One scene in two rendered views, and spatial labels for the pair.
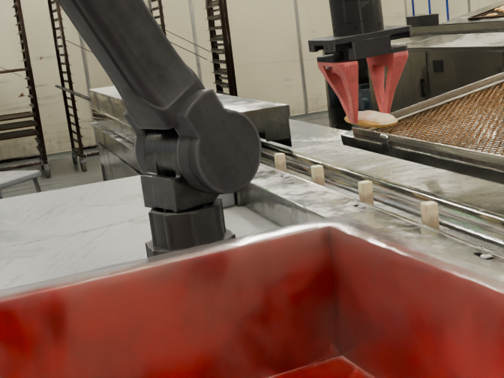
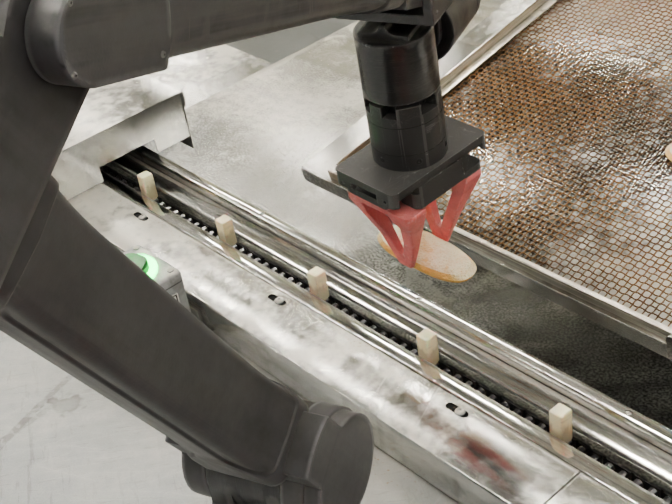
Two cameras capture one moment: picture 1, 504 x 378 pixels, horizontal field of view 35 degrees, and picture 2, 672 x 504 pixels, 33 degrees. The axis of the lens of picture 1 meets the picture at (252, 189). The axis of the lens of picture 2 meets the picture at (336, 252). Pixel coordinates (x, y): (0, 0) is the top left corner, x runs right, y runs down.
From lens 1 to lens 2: 0.51 m
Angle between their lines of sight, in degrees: 29
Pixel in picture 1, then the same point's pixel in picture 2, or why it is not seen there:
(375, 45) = (445, 179)
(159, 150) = (239, 486)
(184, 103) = (295, 449)
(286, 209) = (328, 396)
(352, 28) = (414, 161)
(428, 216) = (563, 428)
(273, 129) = (165, 131)
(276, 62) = not seen: outside the picture
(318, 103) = not seen: outside the picture
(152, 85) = (255, 451)
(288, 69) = not seen: outside the picture
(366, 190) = (430, 347)
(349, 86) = (413, 238)
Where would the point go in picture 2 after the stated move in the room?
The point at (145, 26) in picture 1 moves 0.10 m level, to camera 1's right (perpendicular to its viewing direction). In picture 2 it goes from (238, 382) to (400, 316)
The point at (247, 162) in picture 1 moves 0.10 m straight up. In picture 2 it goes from (363, 466) to (343, 350)
